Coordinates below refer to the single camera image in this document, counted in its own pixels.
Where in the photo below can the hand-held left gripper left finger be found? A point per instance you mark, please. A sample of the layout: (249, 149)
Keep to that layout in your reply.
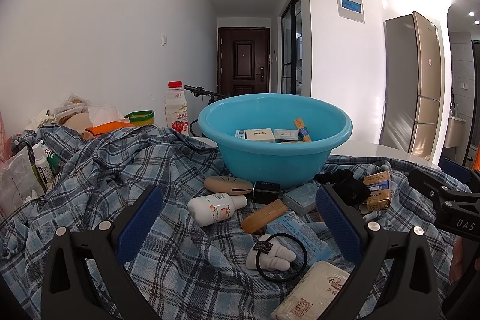
(140, 222)

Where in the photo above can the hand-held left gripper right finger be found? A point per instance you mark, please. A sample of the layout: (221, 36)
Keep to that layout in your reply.
(337, 226)

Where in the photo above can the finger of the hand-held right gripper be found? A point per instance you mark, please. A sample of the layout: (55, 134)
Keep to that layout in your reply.
(427, 182)
(455, 173)

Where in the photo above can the light blue wipes packet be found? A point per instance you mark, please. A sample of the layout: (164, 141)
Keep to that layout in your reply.
(300, 233)

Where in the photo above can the black plush scrunchie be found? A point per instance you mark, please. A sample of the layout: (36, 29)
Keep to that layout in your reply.
(348, 188)

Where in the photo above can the cream tissue pack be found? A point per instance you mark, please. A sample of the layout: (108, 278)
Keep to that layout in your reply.
(318, 290)

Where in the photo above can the white lotion bottle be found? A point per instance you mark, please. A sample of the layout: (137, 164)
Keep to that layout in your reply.
(210, 209)

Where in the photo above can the amber soap box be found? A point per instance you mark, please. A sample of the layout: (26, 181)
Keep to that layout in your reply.
(262, 218)

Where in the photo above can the blue plastic basin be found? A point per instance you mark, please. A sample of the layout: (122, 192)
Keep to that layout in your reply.
(277, 162)

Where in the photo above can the yellow container with green lid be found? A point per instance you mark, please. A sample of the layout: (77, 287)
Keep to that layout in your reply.
(139, 117)

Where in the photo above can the person's right hand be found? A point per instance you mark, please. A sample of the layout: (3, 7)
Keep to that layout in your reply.
(460, 260)

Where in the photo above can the orange object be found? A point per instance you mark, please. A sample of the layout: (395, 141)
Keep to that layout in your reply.
(476, 160)

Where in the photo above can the white sink cabinet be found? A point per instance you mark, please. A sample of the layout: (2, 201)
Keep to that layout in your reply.
(455, 128)

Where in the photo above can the grey-blue box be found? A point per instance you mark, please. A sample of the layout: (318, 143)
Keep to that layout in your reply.
(300, 198)

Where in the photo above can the yellow cigarette carton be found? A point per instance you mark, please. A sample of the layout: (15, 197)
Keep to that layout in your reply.
(378, 192)

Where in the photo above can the blue plaid shirt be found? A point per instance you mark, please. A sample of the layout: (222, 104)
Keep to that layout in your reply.
(131, 170)

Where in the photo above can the small black box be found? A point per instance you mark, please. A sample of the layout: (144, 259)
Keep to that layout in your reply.
(266, 192)

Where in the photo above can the beige oval case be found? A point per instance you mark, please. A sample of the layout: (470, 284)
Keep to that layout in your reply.
(225, 185)

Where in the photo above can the orange tissue pack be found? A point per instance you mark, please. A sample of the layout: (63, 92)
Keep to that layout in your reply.
(112, 127)

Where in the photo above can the slim orange and blue box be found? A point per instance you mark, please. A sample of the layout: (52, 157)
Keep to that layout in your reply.
(302, 129)

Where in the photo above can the silver refrigerator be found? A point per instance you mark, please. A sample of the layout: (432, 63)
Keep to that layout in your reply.
(408, 80)

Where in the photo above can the green and white bottle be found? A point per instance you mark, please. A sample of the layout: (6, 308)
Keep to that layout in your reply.
(55, 158)

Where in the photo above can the white tube with black label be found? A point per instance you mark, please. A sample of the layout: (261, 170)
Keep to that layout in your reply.
(43, 168)

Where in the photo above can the white yogurt drink bottle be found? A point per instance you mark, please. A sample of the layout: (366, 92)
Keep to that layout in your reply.
(176, 110)

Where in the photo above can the beige pouch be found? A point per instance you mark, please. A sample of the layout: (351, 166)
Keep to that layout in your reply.
(77, 123)

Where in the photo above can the white box with barcode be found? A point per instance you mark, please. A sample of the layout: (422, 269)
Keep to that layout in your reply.
(260, 134)

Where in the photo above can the clear plastic bag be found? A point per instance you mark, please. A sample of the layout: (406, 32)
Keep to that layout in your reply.
(17, 185)

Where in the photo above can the small blue and white box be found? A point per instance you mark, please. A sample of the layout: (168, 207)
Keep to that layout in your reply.
(240, 134)

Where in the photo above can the packaged pastries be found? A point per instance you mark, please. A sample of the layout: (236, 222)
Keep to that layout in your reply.
(73, 104)

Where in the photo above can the black bicycle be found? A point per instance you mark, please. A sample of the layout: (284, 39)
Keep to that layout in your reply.
(202, 91)

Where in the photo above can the black framed glass door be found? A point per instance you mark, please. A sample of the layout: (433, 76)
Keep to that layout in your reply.
(290, 42)

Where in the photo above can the dark brown entrance door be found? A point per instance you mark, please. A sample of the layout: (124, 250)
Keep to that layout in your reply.
(243, 57)

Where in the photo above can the white light switch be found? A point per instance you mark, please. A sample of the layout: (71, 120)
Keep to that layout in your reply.
(164, 40)

